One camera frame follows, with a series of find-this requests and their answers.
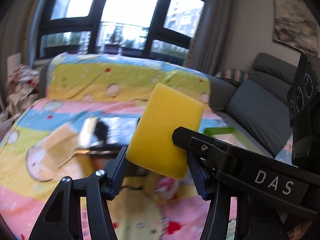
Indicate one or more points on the colourful cartoon bed sheet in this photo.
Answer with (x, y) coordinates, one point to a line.
(93, 103)

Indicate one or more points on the blue floral pillow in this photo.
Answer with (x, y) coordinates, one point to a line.
(285, 154)

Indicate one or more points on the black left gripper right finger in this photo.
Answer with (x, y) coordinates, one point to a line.
(203, 172)

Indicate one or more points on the black framed window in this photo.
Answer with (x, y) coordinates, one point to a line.
(151, 29)

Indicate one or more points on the grey sofa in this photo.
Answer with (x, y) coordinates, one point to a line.
(258, 106)

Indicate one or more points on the person's right hand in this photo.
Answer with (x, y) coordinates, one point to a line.
(298, 231)

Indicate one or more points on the black gold tin box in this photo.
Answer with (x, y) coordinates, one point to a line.
(101, 135)

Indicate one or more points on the green white storage box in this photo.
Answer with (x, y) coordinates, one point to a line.
(233, 136)

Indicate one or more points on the yellow sponge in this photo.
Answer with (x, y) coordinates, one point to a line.
(151, 146)

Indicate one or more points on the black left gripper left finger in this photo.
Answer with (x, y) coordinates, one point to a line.
(60, 217)

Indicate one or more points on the grey curtain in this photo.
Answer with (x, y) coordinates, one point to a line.
(208, 46)

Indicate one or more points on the black right camera box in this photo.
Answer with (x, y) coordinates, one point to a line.
(303, 100)

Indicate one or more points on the beige towel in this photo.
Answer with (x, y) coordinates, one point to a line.
(61, 144)

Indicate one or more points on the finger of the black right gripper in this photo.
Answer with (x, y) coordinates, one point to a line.
(204, 153)

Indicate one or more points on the crumpled floral cloth pile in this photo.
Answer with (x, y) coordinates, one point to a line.
(23, 90)

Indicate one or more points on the striped cushion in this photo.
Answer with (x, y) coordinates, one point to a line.
(233, 76)

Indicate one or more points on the landscape painting left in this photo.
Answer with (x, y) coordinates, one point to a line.
(295, 26)

